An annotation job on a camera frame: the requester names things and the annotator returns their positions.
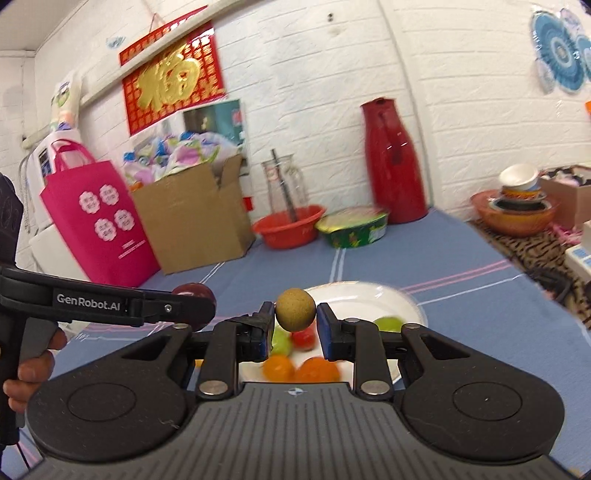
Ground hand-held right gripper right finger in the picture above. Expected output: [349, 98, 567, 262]
[316, 302, 469, 400]

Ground stacked patterned bowls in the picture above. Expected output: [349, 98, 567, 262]
[496, 185, 548, 210]

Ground white cup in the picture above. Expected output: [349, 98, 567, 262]
[499, 164, 540, 191]

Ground metal utensil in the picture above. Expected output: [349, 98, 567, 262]
[271, 148, 298, 221]

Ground green printed bowl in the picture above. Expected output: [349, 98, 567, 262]
[315, 208, 390, 249]

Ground glass pitcher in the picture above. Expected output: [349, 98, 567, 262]
[262, 156, 309, 222]

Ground teal wall poster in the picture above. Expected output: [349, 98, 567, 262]
[182, 98, 254, 213]

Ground orange plastic bowl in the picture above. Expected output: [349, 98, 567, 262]
[471, 189, 557, 238]

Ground colourful plastic package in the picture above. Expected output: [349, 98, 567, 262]
[53, 71, 83, 136]

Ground red gold wall hanging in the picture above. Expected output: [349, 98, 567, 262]
[119, 19, 228, 137]

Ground small cardboard box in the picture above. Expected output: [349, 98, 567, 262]
[540, 166, 591, 232]

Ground person's left hand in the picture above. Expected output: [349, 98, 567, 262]
[2, 330, 68, 414]

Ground large green fruit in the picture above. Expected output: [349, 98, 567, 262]
[374, 315, 408, 334]

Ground red thermos jug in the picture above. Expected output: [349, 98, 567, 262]
[360, 98, 430, 224]

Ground dark red plum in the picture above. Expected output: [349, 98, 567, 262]
[173, 283, 217, 333]

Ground brown longan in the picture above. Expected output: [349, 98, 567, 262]
[276, 287, 317, 332]

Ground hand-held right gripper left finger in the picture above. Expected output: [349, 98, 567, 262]
[122, 302, 275, 400]

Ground blue paper wall decoration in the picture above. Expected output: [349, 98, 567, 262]
[529, 6, 591, 95]

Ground floral cloth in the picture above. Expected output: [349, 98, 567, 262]
[122, 130, 243, 190]

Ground white power strip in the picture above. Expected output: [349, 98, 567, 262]
[566, 247, 591, 278]

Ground white washing machine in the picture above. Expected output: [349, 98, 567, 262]
[28, 226, 88, 283]

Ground white appliance with blue panel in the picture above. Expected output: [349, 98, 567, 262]
[25, 134, 93, 232]

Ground pink tote bag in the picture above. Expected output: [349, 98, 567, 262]
[39, 141, 160, 287]

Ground small green fruit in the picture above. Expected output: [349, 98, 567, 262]
[271, 323, 291, 356]

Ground large orange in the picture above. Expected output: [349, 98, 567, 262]
[295, 356, 342, 383]

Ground brown black patterned cloth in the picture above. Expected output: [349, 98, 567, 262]
[471, 219, 591, 330]

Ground red plastic basin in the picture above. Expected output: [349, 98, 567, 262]
[252, 204, 327, 250]

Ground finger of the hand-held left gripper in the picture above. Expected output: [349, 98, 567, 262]
[139, 290, 217, 326]

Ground white plate with blue rim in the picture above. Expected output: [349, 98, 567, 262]
[240, 281, 428, 384]

